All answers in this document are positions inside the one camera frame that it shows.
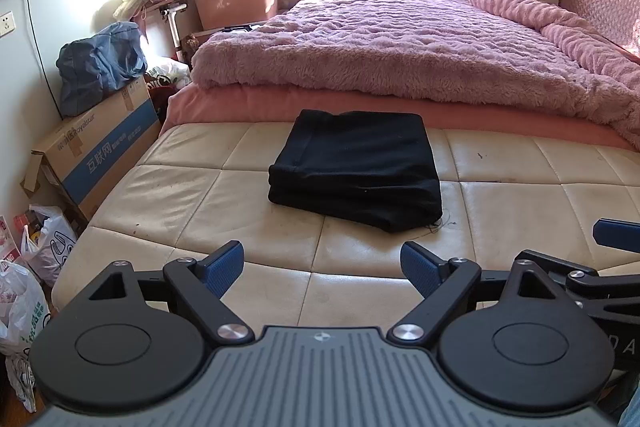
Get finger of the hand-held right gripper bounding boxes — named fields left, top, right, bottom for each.
left=592, top=218, right=640, bottom=254
left=531, top=252, right=640, bottom=316

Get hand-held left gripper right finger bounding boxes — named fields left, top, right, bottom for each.
left=392, top=241, right=566, bottom=347

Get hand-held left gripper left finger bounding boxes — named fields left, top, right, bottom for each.
left=87, top=241, right=256, bottom=346

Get black pants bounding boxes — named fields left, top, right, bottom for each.
left=267, top=108, right=444, bottom=234

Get person's leg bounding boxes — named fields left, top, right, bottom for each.
left=616, top=384, right=640, bottom=427

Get cream leather mattress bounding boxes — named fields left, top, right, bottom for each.
left=51, top=121, right=640, bottom=310

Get salmon pink bed sheet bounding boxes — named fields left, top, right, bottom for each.
left=165, top=83, right=640, bottom=154

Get cardboard box with blue stripe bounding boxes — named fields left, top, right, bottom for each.
left=20, top=76, right=164, bottom=224

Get colourful clutter pile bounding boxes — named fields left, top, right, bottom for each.
left=145, top=57, right=194, bottom=124

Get white plastic bag green print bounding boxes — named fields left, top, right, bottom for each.
left=0, top=258, right=52, bottom=358

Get pink packet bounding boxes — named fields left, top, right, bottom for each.
left=0, top=213, right=24, bottom=264

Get small brown plush toy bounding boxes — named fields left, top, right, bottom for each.
left=181, top=34, right=200, bottom=64

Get pink quilted headboard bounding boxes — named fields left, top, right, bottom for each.
left=556, top=0, right=640, bottom=58

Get pink fuzzy blanket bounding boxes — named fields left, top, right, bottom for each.
left=191, top=0, right=640, bottom=152

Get crumpled white plastic bag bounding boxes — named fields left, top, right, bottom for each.
left=4, top=351, right=40, bottom=414

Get blue fabric bag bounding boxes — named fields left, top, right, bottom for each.
left=55, top=21, right=149, bottom=118

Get black case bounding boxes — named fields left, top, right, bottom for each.
left=219, top=22, right=268, bottom=34

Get small white folding table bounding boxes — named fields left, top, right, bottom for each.
left=141, top=0, right=195, bottom=64

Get pink plastic storage bin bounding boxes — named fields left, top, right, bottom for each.
left=192, top=0, right=280, bottom=32

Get black cable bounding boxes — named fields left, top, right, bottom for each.
left=22, top=0, right=65, bottom=120

